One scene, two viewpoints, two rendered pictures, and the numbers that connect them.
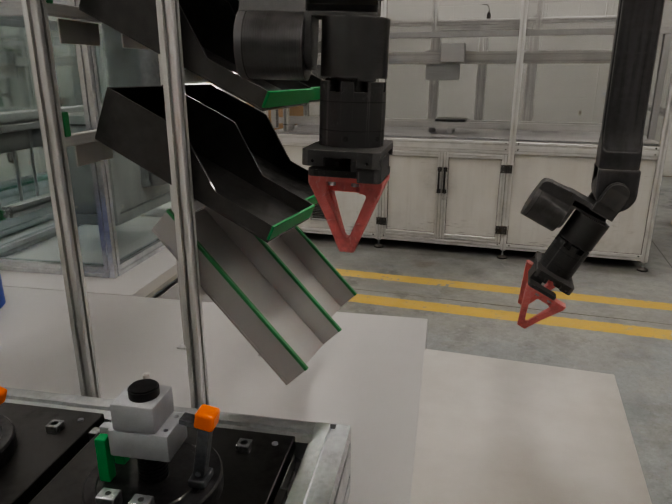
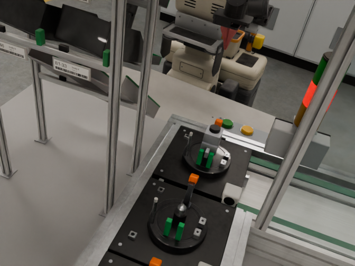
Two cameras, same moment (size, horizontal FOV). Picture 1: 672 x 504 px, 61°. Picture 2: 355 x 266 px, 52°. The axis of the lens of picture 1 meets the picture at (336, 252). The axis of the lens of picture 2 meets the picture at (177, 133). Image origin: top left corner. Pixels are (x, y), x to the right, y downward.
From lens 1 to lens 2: 1.17 m
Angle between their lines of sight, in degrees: 78
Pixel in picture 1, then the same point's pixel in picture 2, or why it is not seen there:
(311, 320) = not seen: hidden behind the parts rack
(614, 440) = (159, 75)
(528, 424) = not seen: hidden behind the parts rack
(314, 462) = (192, 125)
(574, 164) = not seen: outside the picture
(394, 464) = (157, 122)
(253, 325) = (148, 104)
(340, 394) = (102, 124)
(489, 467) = (165, 103)
